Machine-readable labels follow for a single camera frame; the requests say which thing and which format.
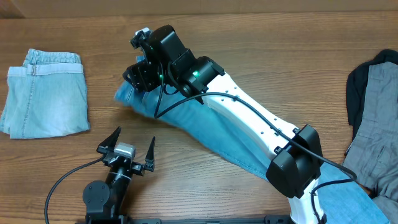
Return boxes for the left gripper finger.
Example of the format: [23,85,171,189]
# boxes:
[98,126,121,149]
[145,136,155,166]

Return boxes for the blue denim jeans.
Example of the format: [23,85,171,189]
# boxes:
[114,55,391,224]

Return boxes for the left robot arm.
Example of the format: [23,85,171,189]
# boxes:
[83,128,155,223]

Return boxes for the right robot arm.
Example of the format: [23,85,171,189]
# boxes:
[123,25,326,223]

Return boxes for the folded light blue jeans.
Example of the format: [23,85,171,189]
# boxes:
[1,49,90,139]

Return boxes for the grey cargo pants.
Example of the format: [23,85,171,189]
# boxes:
[343,62,397,223]

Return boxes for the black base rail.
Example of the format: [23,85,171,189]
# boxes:
[76,215,294,224]

